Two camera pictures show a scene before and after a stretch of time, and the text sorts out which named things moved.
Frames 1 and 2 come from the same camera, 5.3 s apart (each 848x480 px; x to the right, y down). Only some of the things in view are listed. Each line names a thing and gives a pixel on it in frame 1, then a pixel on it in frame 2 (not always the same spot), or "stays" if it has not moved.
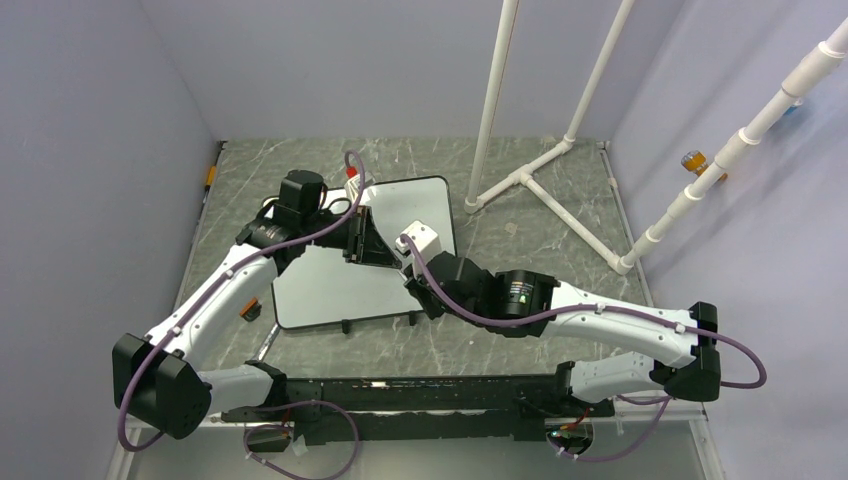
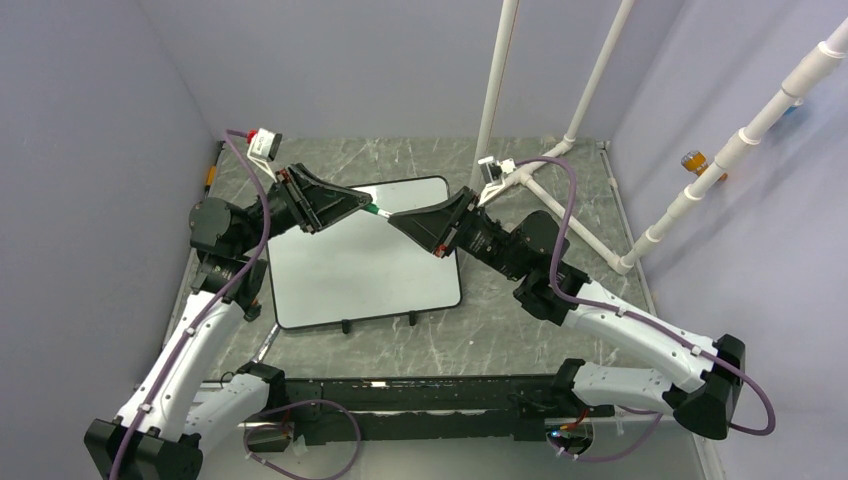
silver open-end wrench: x=267 y=343 stays
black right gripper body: x=431 y=304 to x=463 y=228
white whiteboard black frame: x=319 y=287 stays
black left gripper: x=366 y=244 to x=329 y=202
